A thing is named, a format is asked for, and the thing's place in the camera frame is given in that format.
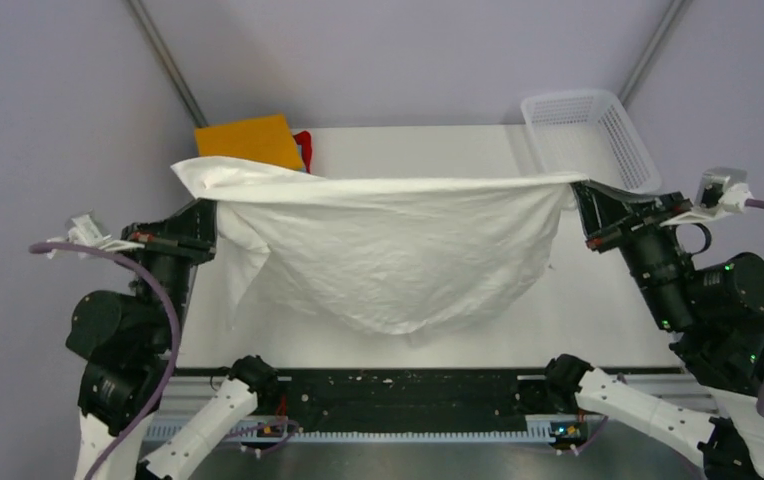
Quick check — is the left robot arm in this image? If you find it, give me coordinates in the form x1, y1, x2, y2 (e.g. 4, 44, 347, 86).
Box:
65, 200, 279, 479

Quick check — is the left aluminium frame rail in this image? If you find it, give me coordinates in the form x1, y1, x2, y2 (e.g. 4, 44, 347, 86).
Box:
168, 265, 198, 332

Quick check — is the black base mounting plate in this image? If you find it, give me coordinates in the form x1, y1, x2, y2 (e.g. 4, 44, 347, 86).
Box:
216, 368, 612, 435

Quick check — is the red folded t shirt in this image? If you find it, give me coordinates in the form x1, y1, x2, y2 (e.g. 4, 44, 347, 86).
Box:
293, 131, 313, 173

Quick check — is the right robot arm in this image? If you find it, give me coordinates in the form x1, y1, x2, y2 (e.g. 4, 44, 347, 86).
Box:
544, 180, 764, 479

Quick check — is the right corner metal post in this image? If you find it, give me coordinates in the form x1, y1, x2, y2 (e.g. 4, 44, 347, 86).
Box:
617, 0, 692, 108

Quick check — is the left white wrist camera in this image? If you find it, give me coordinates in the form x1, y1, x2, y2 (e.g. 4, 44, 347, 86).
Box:
48, 210, 144, 253

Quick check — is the left corner metal post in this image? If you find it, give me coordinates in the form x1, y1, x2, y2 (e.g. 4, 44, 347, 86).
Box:
124, 0, 209, 128

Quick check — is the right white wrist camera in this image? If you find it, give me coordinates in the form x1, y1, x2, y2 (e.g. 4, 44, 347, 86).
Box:
662, 167, 753, 227

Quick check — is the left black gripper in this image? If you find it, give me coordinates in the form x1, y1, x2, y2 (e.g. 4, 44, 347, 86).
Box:
122, 188, 221, 344

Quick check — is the white slotted cable duct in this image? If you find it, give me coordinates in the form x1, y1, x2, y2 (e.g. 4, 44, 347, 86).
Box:
144, 419, 556, 445

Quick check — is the corner metal post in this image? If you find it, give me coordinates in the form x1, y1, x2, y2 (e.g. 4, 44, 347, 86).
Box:
617, 0, 692, 108
124, 0, 209, 128

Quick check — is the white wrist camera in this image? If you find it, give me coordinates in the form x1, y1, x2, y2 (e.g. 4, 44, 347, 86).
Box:
48, 210, 144, 253
662, 167, 753, 227

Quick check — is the orange folded t shirt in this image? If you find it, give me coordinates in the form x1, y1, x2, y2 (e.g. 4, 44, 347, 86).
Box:
194, 114, 307, 171

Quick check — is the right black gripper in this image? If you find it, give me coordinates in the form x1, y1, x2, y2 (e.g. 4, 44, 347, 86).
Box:
569, 175, 695, 329

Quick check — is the white plastic basket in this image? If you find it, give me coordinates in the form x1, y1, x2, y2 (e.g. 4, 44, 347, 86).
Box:
520, 89, 662, 194

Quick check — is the white t shirt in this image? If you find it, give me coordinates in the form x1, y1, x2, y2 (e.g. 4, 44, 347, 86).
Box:
173, 156, 581, 335

